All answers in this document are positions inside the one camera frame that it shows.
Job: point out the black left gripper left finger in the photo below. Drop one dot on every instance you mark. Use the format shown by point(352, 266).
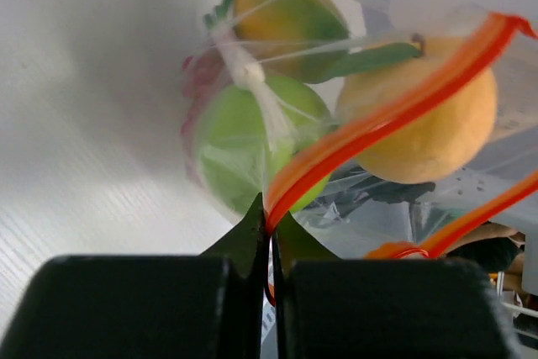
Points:
point(133, 306)

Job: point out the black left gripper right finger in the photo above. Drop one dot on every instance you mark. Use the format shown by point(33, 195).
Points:
point(328, 307)

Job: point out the green apple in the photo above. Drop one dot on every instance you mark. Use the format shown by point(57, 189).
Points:
point(236, 157)

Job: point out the clear zip bag orange zipper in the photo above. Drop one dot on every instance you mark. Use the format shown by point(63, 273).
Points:
point(356, 214)

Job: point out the orange round fruit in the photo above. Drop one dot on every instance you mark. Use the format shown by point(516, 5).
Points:
point(417, 112)

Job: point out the red grape bunch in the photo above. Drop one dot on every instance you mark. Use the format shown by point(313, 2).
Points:
point(203, 77)

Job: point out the green scallion stalks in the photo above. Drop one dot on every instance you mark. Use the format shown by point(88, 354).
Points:
point(248, 74)

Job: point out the yellow-green mango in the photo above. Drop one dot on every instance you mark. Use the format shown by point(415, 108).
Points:
point(282, 27)

